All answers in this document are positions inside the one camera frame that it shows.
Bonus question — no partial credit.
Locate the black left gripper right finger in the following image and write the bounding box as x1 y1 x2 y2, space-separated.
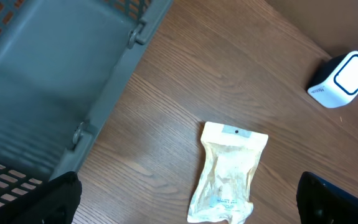
296 172 358 224

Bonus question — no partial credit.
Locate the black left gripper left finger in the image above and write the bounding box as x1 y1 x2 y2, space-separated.
0 171 82 224

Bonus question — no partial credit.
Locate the beige nut snack bag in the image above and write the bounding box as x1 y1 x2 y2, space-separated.
187 121 268 223

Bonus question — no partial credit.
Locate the white barcode scanner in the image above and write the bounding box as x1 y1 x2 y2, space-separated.
307 50 358 108

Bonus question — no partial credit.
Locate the grey plastic mesh basket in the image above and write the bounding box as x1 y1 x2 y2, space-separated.
0 0 171 212

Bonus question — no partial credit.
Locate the brown cardboard backboard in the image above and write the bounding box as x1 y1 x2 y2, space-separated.
267 0 358 56

